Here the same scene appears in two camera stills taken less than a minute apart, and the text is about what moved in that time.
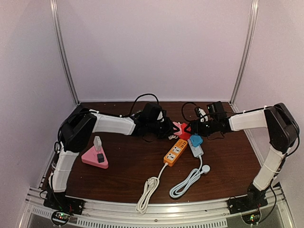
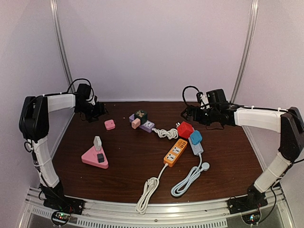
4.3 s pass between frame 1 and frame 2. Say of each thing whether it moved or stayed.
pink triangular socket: stayed
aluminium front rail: stayed
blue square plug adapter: stayed
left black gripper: moved
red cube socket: stayed
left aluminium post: stayed
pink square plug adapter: moved
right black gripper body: moved
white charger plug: stayed
